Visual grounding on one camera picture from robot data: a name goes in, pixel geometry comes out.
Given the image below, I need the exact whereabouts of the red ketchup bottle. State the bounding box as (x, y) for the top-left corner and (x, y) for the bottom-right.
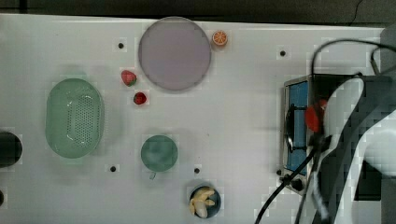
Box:
(304, 99), (327, 133)

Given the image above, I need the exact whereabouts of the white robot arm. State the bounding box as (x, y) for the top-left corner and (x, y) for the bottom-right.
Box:
(294, 77), (395, 224)

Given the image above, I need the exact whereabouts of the black toaster oven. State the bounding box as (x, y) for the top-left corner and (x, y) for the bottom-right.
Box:
(278, 74), (395, 195)

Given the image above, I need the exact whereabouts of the red strawberry toy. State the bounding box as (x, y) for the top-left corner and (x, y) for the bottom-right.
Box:
(134, 92), (147, 105)

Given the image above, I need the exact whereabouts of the grey round plate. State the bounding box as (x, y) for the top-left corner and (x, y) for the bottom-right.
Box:
(138, 17), (211, 91)

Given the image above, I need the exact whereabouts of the pink strawberry toy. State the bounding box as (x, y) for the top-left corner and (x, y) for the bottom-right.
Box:
(121, 70), (137, 86)

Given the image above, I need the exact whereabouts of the orange slice toy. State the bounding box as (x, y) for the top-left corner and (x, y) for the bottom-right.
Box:
(212, 30), (228, 47)

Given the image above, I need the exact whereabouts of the blue bowl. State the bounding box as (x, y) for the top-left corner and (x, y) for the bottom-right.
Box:
(189, 186), (221, 218)

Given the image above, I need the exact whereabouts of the peeled banana toy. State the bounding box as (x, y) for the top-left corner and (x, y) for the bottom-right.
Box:
(189, 187), (216, 218)

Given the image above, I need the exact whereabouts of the green oval colander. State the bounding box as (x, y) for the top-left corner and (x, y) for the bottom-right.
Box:
(45, 78), (105, 159)

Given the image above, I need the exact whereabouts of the black round pot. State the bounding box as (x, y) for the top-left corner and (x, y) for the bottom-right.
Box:
(0, 132), (22, 168)

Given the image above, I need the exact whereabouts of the green cup with handle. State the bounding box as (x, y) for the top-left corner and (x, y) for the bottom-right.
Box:
(141, 135), (178, 180)

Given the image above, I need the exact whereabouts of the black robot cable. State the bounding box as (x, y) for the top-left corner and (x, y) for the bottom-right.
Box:
(254, 38), (396, 224)

